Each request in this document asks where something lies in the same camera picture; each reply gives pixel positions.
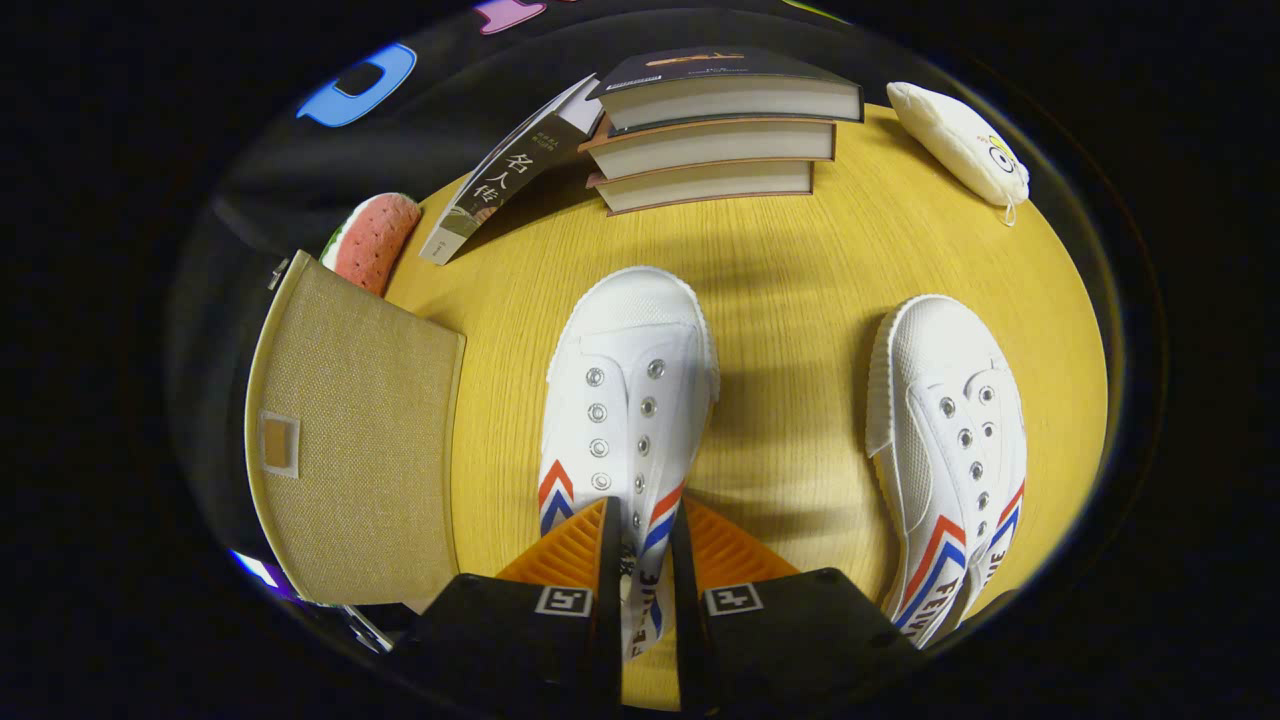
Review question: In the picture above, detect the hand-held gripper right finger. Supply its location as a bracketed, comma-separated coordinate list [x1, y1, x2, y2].
[668, 497, 926, 716]

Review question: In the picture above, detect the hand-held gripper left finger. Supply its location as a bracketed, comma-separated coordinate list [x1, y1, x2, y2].
[385, 497, 623, 716]

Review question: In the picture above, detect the white striped canvas shoe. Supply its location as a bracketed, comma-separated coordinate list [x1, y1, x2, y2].
[537, 265, 721, 661]
[865, 294, 1029, 649]

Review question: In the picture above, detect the beige fabric storage box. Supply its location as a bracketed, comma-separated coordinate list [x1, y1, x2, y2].
[244, 250, 468, 608]

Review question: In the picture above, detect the monitor screen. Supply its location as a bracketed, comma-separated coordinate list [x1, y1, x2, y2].
[228, 547, 301, 601]

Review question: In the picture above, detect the watermelon slice toy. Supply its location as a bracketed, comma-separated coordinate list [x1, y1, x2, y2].
[320, 192, 423, 297]

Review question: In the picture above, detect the white portrait cover book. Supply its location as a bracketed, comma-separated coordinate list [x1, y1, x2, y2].
[419, 72, 604, 266]

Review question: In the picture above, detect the black cover book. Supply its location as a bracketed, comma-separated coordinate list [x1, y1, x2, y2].
[588, 45, 865, 133]

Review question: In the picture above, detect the white plush pouch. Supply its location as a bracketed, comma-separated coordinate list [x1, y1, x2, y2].
[886, 81, 1031, 227]

